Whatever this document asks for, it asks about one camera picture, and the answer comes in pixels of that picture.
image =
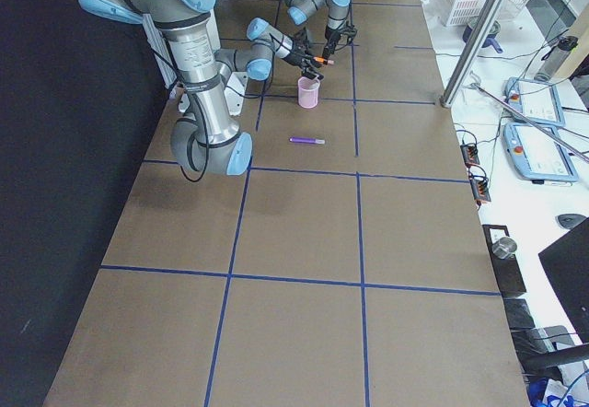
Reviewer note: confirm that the lower orange connector board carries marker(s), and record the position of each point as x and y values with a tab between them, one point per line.
480	189

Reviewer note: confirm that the orange highlighter pen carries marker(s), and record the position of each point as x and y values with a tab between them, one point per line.
323	61

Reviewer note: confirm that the teach pendant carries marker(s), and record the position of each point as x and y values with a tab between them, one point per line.
535	156
538	101

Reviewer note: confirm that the far teach pendant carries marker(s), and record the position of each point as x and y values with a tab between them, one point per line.
538	101

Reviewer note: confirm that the black monitor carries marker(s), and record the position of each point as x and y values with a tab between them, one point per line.
565	263

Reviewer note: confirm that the black computer mouse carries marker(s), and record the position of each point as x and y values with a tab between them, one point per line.
570	220

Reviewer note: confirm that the near teach pendant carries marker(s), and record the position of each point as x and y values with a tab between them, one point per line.
535	156

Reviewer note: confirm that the purple highlighter pen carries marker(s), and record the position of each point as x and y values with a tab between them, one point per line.
306	140

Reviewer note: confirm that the pink mesh pen holder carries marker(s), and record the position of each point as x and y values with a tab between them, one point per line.
307	92

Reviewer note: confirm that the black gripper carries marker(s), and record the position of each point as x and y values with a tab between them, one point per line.
295	55
331	38

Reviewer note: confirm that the clear water bottle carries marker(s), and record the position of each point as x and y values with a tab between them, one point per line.
554	59

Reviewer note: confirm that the orange connector board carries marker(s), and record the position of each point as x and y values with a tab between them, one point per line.
480	189
470	154

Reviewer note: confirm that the black power strip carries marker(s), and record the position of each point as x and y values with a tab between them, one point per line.
507	272

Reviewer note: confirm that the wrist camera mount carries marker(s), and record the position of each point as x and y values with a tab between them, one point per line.
349	31

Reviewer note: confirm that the aluminium frame post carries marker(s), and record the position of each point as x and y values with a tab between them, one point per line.
486	18

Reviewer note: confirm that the upper orange connector board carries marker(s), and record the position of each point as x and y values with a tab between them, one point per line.
470	154

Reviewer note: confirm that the small steel cup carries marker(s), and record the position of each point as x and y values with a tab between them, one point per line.
503	248

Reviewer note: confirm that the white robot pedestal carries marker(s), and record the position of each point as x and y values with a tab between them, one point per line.
235	91

